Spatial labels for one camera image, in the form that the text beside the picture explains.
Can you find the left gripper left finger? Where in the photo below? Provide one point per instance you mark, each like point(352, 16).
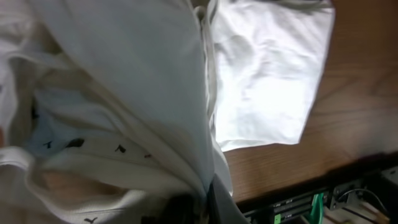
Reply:
point(178, 210)

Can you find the white printed t-shirt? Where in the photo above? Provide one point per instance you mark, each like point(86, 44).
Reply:
point(111, 108)

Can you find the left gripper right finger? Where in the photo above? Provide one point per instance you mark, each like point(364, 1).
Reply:
point(221, 207)

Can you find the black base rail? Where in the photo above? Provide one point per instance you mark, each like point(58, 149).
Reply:
point(372, 198)

